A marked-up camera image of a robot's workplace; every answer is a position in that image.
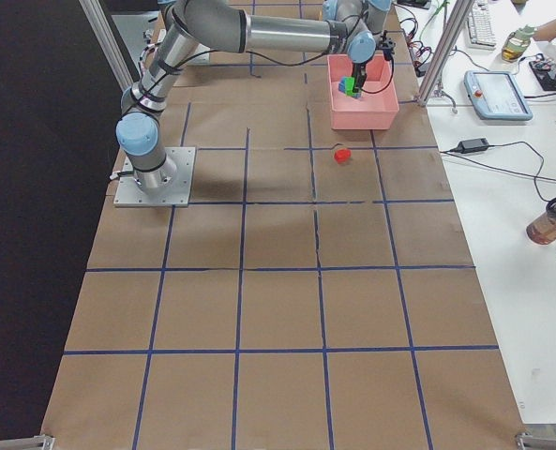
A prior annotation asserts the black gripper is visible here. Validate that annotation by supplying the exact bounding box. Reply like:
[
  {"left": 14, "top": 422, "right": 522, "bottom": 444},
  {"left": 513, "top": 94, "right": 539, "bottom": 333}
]
[{"left": 352, "top": 62, "right": 368, "bottom": 92}]

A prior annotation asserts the blue toy block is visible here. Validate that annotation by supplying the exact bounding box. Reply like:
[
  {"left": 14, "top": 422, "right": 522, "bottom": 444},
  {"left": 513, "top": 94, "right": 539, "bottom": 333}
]
[{"left": 337, "top": 79, "right": 364, "bottom": 101}]

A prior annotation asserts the red toy block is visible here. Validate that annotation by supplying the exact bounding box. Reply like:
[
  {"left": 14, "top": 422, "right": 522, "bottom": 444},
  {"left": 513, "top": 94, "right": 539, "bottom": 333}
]
[{"left": 333, "top": 148, "right": 352, "bottom": 164}]

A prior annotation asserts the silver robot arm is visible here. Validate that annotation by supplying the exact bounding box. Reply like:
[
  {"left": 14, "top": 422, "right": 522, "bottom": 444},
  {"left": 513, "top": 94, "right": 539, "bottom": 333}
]
[
  {"left": 115, "top": 1, "right": 391, "bottom": 194},
  {"left": 322, "top": 0, "right": 392, "bottom": 34}
]

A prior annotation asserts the pink plastic box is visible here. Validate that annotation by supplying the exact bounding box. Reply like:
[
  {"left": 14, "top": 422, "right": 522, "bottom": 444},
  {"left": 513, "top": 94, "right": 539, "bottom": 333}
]
[{"left": 327, "top": 53, "right": 399, "bottom": 130}]

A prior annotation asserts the white keyboard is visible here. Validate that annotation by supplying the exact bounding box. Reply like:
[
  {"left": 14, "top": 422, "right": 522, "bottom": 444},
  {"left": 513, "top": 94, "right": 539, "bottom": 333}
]
[{"left": 466, "top": 0, "right": 497, "bottom": 51}]

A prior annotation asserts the black power adapter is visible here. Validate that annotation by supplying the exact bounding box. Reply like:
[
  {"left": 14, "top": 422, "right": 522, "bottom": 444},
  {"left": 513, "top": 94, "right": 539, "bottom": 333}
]
[{"left": 450, "top": 138, "right": 490, "bottom": 155}]

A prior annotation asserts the blue teach pendant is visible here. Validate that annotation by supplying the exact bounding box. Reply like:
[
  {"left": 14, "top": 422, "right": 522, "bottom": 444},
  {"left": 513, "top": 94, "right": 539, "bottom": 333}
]
[{"left": 463, "top": 70, "right": 533, "bottom": 122}]

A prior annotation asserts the green lidded jar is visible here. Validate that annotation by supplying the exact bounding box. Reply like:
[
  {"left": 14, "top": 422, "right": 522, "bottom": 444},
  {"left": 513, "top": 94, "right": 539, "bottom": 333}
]
[{"left": 501, "top": 25, "right": 536, "bottom": 62}]

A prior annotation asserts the brown paper table cover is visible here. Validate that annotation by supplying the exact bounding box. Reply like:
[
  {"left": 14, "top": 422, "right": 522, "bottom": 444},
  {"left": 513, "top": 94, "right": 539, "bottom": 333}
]
[{"left": 40, "top": 0, "right": 527, "bottom": 450}]

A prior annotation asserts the brown water bottle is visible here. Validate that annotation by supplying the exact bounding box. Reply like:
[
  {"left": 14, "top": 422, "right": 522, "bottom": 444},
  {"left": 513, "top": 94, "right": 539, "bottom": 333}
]
[{"left": 526, "top": 197, "right": 556, "bottom": 245}]

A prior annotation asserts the aluminium frame post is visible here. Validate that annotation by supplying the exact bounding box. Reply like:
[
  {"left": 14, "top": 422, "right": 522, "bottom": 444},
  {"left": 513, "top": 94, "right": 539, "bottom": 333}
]
[{"left": 416, "top": 0, "right": 473, "bottom": 113}]

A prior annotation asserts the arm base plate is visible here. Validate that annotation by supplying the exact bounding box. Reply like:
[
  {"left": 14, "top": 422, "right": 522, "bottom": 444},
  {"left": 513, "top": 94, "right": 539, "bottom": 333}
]
[{"left": 113, "top": 147, "right": 196, "bottom": 207}]

